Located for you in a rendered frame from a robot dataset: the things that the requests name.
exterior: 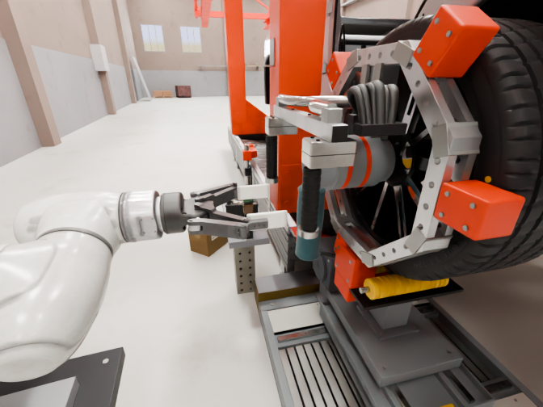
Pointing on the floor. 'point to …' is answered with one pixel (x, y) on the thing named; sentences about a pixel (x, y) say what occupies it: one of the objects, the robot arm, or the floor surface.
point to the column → (244, 269)
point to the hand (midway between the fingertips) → (271, 203)
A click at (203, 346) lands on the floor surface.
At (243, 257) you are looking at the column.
